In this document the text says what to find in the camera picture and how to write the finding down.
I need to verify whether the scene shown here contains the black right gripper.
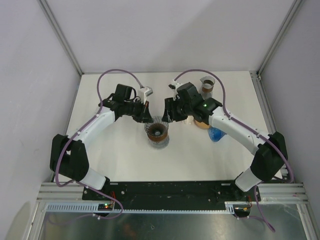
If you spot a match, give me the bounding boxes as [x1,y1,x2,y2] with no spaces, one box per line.
[162,96,193,123]

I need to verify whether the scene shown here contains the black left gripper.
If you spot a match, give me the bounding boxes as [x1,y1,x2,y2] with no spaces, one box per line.
[123,98,153,124]

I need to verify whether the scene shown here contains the coffee filter paper pack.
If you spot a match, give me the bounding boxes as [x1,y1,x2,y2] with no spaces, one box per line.
[183,116,194,125]

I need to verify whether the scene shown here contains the dark wooden dripper ring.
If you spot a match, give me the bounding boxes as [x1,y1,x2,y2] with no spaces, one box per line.
[147,131,168,142]

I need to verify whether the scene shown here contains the clear glass coffee server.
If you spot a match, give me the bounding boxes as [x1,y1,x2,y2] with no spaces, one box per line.
[148,136,170,149]

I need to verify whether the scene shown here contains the blue plastic dripper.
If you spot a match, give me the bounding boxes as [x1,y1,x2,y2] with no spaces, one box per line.
[207,126,226,143]

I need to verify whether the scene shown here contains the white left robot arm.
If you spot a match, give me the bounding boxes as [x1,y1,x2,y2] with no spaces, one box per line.
[49,84,153,200]

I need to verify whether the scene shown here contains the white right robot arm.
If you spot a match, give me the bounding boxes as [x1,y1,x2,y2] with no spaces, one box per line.
[162,82,286,201]

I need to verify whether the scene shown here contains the glass carafe with cork band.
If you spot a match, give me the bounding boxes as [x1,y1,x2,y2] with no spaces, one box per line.
[199,76,216,100]

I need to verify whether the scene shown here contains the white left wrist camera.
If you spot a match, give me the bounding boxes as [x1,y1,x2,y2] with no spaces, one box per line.
[137,86,153,104]

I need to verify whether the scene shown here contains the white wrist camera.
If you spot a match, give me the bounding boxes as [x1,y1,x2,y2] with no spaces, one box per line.
[168,79,183,98]
[137,86,153,104]

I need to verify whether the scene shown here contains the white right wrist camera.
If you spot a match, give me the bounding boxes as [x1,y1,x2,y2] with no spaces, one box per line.
[168,79,183,98]

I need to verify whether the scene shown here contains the light wooden dripper ring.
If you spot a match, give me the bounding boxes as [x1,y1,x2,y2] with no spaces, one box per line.
[194,121,212,130]

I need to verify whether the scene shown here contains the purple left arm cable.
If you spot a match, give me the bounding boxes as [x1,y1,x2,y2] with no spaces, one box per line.
[46,68,145,226]

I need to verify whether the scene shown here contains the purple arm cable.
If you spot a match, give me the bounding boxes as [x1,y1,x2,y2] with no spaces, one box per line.
[173,69,296,232]
[46,68,145,226]

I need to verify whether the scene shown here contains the aluminium right table rail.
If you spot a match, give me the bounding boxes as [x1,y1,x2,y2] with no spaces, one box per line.
[249,70,288,176]

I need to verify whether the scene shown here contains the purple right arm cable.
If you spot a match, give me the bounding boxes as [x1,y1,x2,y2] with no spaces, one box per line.
[173,69,296,232]

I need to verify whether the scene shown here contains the grey slotted cable duct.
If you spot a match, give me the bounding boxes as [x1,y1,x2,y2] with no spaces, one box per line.
[45,202,235,214]

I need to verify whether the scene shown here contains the aluminium front frame rail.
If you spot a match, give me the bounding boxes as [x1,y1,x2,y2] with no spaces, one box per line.
[36,182,309,204]

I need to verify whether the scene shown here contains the aluminium corner post left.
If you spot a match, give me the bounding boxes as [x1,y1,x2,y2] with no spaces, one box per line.
[37,0,84,77]

